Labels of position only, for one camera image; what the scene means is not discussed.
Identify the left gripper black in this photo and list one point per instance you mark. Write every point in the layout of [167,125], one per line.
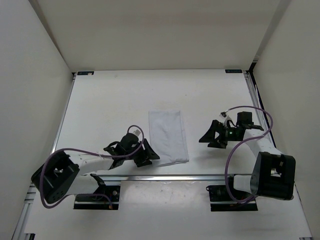
[147,152]

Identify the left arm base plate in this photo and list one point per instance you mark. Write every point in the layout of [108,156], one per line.
[106,197]

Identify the white skirt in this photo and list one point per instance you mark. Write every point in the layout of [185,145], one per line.
[168,137]

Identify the right blue corner sticker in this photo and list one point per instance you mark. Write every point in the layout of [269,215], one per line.
[233,71]

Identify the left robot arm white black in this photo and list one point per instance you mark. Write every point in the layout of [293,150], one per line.
[71,171]

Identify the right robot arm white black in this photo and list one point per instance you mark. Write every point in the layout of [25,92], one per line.
[273,174]

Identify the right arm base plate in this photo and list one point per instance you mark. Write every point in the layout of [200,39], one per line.
[220,201]

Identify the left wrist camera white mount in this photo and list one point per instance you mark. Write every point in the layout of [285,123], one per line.
[137,132]

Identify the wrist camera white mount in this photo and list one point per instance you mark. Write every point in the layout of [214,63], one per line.
[137,132]
[226,120]

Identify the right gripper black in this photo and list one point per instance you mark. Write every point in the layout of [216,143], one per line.
[218,142]

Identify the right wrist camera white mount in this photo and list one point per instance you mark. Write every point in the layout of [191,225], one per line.
[226,120]

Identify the white front cover board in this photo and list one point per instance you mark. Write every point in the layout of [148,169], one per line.
[168,211]

